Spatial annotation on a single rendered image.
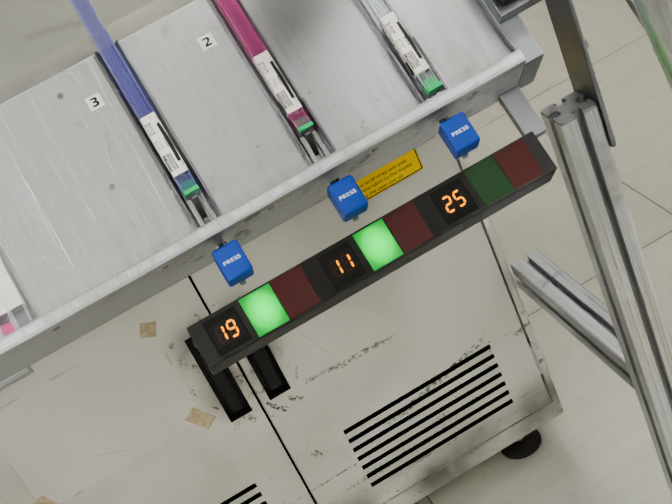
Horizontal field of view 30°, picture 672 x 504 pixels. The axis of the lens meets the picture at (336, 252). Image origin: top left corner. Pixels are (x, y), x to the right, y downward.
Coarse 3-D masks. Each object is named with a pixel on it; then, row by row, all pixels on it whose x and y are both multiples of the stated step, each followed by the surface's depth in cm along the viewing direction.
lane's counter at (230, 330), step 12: (228, 312) 104; (204, 324) 103; (216, 324) 103; (228, 324) 103; (240, 324) 103; (216, 336) 103; (228, 336) 103; (240, 336) 103; (216, 348) 103; (228, 348) 103
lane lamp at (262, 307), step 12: (264, 288) 104; (240, 300) 104; (252, 300) 104; (264, 300) 104; (276, 300) 104; (252, 312) 104; (264, 312) 104; (276, 312) 104; (252, 324) 103; (264, 324) 103; (276, 324) 103
